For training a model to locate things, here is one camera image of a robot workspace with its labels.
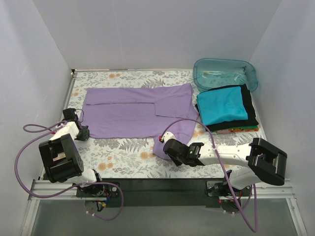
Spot floral table mat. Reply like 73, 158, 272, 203
48, 69, 276, 179

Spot green folded t shirt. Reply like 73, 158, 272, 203
230, 125, 259, 132

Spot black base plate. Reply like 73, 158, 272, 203
76, 178, 254, 208

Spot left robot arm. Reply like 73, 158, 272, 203
39, 108, 105, 197

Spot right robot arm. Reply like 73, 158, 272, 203
160, 133, 287, 196

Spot aluminium frame rail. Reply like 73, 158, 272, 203
31, 180, 296, 200

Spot teal folded t shirt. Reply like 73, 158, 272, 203
196, 86, 248, 125

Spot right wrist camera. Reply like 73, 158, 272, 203
158, 131, 176, 143

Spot purple t shirt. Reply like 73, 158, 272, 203
82, 83, 199, 159

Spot teal plastic bin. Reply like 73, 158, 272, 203
192, 59, 258, 92

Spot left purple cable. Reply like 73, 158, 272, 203
14, 124, 125, 221

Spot pink folded t shirt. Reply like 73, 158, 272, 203
216, 129, 233, 134

